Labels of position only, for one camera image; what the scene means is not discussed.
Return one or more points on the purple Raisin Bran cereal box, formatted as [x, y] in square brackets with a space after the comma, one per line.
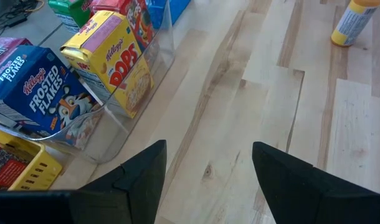
[3, 53]

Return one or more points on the blue plastic basket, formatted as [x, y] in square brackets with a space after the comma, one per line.
[177, 9]

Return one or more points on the yellow bottle white collar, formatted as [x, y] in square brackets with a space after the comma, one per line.
[352, 25]

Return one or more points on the red Froot Loops cereal box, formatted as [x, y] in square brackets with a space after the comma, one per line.
[140, 25]

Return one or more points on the blue Frosted Flakes cereal box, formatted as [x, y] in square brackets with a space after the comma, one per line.
[37, 90]

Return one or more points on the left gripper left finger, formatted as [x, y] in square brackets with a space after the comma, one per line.
[68, 208]

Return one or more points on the black power adapter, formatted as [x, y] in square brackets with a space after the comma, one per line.
[15, 21]

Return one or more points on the yellow Corn Pops cereal box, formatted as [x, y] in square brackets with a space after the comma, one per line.
[115, 56]

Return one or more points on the yellow plastic basket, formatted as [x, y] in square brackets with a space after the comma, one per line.
[43, 171]

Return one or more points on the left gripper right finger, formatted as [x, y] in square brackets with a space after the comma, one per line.
[327, 205]

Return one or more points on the clear plastic bin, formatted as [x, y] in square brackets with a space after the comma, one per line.
[127, 137]

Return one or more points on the green Apple Jacks cereal box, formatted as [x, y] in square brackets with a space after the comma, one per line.
[68, 12]

